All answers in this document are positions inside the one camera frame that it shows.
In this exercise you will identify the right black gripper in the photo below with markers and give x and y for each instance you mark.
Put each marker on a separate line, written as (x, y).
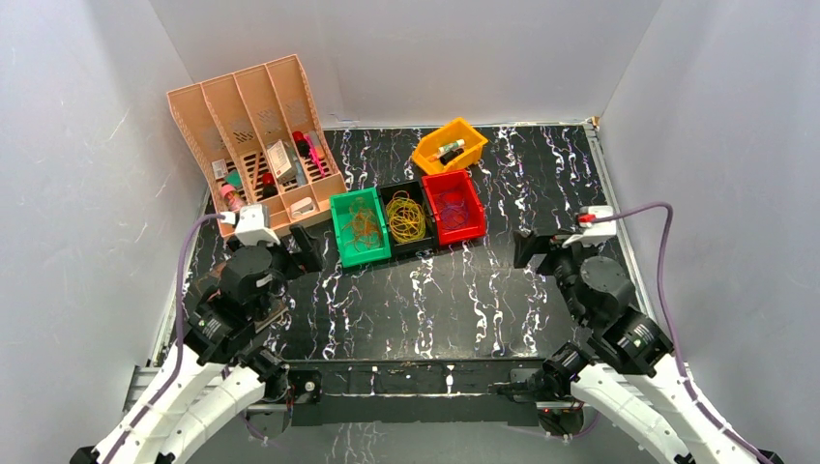
(525, 245)

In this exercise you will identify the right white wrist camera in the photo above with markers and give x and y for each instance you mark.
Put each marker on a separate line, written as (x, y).
(595, 226)

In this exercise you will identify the pink bottle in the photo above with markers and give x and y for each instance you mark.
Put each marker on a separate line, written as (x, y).
(232, 198)

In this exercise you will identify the white box in organizer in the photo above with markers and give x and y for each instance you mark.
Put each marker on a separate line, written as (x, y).
(284, 164)

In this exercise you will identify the pink plastic file organizer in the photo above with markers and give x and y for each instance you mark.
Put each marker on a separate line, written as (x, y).
(228, 121)

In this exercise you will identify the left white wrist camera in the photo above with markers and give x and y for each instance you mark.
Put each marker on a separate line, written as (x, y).
(251, 225)

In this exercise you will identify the yellow plastic bin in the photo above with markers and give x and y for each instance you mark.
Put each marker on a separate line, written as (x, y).
(425, 153)

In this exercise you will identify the pink pen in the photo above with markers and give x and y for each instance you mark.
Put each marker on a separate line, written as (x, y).
(315, 156)

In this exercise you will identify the red capped dark bottle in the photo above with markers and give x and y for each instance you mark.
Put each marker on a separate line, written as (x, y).
(268, 185)

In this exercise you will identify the green plastic bin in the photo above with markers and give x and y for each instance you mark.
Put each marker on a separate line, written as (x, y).
(360, 227)

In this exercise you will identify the white stapler in organizer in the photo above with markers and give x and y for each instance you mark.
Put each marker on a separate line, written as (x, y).
(303, 207)

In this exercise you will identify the black plastic bin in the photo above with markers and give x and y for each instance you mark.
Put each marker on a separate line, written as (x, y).
(411, 226)

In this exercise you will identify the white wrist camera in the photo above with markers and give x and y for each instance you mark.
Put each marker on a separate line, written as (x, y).
(595, 226)
(251, 225)

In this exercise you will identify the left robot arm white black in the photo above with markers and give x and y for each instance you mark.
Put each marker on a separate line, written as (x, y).
(214, 372)

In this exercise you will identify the glue stick in yellow bin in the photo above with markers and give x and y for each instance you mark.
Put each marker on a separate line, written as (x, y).
(459, 143)

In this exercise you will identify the red plastic bin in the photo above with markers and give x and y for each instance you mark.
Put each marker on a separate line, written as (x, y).
(457, 209)

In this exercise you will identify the dark book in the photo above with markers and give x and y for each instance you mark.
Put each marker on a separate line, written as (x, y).
(255, 299)

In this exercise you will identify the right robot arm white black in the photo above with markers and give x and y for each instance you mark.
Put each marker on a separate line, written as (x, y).
(628, 371)

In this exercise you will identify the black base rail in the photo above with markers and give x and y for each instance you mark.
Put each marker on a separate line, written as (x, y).
(428, 391)

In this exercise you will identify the black marker in yellow bin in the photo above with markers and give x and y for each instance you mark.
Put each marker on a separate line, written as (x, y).
(450, 156)

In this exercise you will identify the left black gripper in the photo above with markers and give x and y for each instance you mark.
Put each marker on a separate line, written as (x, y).
(293, 249)

